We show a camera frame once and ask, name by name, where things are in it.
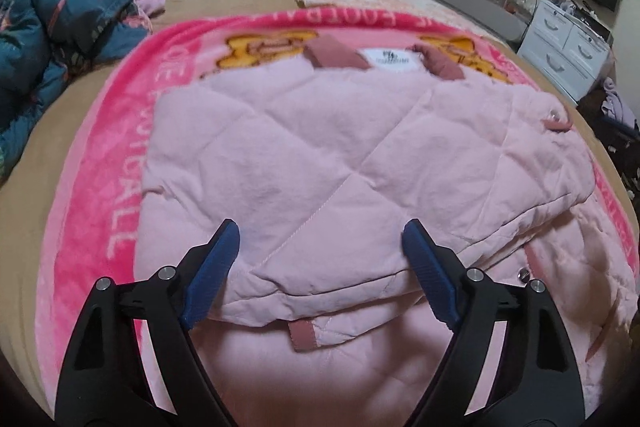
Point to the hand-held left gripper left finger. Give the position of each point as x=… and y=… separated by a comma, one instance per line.
x=210, y=272

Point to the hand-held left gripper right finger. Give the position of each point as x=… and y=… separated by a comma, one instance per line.
x=430, y=272

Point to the pink quilted jacket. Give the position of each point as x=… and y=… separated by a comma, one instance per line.
x=325, y=147

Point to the pink printed blanket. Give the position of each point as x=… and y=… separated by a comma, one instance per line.
x=100, y=167

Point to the bed with tan sheet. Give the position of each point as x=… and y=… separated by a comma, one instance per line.
x=50, y=122

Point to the dark cloth heap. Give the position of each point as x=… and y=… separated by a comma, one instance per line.
x=595, y=107

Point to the pale purple cloth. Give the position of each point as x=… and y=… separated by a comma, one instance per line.
x=617, y=104

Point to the white drawer cabinet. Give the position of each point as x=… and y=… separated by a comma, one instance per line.
x=555, y=42

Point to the blue floral duvet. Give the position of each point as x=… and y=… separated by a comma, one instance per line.
x=50, y=22

